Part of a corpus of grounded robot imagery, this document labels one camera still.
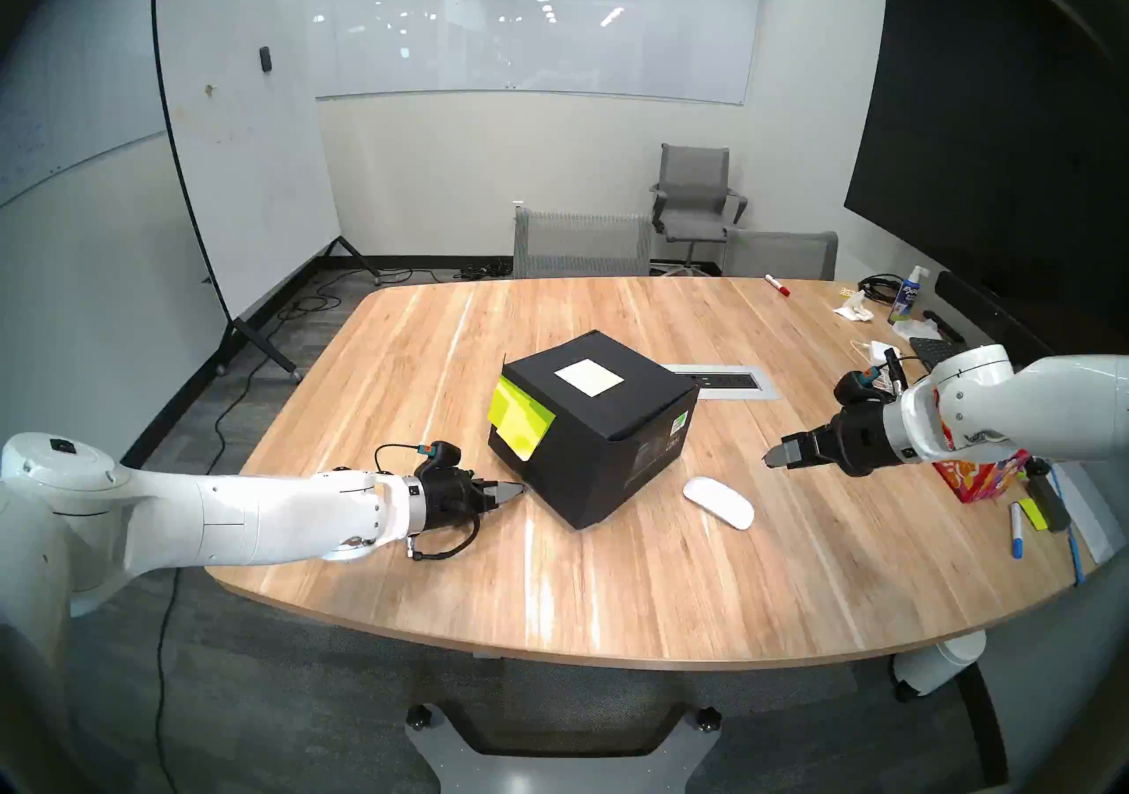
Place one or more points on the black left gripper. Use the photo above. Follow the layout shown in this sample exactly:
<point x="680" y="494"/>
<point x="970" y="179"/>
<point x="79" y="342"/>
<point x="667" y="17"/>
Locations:
<point x="452" y="501"/>

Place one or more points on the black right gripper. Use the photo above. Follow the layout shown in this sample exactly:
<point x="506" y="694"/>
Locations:
<point x="860" y="441"/>

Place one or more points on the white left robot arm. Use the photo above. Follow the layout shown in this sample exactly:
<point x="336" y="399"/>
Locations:
<point x="229" y="519"/>

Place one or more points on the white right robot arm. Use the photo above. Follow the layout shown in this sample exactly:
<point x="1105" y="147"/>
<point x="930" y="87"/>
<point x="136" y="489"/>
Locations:
<point x="1041" y="404"/>

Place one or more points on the white computer mouse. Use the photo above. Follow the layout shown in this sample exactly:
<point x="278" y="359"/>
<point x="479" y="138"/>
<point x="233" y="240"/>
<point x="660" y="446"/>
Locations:
<point x="719" y="503"/>

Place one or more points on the black cardboard box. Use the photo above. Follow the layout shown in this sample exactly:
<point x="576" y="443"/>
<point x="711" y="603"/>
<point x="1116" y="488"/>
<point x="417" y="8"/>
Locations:
<point x="609" y="439"/>

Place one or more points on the colourful tissue box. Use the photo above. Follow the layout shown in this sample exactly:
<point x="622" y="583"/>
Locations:
<point x="975" y="477"/>

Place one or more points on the yellow sticky note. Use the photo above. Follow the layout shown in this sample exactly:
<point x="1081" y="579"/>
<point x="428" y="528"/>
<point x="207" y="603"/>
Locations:
<point x="529" y="429"/>

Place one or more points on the green sticky note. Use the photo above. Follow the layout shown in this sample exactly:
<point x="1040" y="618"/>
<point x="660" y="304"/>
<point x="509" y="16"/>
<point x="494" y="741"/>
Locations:
<point x="500" y="400"/>

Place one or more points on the silver table outlet panel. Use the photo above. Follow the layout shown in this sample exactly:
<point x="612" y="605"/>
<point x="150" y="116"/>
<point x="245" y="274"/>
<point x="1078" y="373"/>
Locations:
<point x="736" y="382"/>

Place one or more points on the white power adapter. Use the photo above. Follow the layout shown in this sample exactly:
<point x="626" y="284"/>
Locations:
<point x="879" y="351"/>

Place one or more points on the square paper sticker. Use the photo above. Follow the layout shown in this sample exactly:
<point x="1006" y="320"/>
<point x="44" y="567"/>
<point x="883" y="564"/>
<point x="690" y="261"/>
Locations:
<point x="588" y="378"/>

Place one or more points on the crumpled white tissue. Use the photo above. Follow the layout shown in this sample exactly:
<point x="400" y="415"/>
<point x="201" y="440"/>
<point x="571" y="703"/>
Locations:
<point x="854" y="309"/>
<point x="917" y="329"/>

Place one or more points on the black keyboard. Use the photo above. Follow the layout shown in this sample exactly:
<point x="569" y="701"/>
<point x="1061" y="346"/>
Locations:
<point x="933" y="350"/>

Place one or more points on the red marker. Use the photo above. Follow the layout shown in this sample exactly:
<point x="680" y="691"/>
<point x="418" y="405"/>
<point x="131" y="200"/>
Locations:
<point x="777" y="285"/>

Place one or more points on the whiteboard cleaner spray bottle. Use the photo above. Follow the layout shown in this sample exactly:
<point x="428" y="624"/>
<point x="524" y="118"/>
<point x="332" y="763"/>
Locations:
<point x="906" y="300"/>

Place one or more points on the black slim remote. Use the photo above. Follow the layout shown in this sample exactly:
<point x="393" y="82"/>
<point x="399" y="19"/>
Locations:
<point x="944" y="327"/>

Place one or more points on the grey fabric chair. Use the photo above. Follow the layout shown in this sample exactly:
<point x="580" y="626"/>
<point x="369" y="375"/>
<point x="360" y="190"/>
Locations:
<point x="781" y="256"/>

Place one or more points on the black video bar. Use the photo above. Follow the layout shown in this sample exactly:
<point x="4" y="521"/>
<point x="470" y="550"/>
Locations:
<point x="979" y="307"/>

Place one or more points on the blue marker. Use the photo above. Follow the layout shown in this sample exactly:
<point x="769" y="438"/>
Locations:
<point x="1017" y="532"/>

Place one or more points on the yellow sticky note pad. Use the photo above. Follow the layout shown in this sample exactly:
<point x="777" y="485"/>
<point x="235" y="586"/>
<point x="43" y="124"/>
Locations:
<point x="1032" y="514"/>

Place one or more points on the black whiteboard eraser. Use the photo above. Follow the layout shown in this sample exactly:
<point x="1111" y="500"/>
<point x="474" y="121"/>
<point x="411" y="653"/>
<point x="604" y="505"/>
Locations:
<point x="1048" y="497"/>

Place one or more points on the grey mesh chair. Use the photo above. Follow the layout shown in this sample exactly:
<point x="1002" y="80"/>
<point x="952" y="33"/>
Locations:
<point x="582" y="246"/>

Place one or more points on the blue pen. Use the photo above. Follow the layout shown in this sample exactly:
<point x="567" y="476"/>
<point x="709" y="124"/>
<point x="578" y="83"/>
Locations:
<point x="1073" y="550"/>

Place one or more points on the grey office chair with armrests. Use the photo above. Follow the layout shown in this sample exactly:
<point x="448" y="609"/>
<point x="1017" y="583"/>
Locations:
<point x="694" y="184"/>

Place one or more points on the rolling whiteboard with stand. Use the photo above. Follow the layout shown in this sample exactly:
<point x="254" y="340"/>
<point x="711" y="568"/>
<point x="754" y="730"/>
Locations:
<point x="247" y="157"/>

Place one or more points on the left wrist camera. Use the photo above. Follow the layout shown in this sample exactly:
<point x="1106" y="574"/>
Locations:
<point x="441" y="457"/>

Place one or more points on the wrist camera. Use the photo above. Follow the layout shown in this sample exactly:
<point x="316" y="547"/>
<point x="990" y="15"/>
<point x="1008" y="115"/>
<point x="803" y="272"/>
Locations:
<point x="864" y="382"/>
<point x="441" y="457"/>

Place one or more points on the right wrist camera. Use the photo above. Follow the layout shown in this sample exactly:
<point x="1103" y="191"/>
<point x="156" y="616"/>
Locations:
<point x="864" y="382"/>

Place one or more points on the grey robot base frame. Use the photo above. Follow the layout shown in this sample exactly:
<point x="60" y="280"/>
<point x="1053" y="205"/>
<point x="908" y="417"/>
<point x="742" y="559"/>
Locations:
<point x="564" y="770"/>

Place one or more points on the large black wall screen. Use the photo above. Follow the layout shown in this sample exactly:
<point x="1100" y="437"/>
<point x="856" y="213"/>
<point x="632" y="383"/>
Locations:
<point x="988" y="140"/>

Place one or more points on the wall glass whiteboard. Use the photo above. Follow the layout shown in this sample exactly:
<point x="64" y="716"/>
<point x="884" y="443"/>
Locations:
<point x="529" y="25"/>
<point x="53" y="122"/>

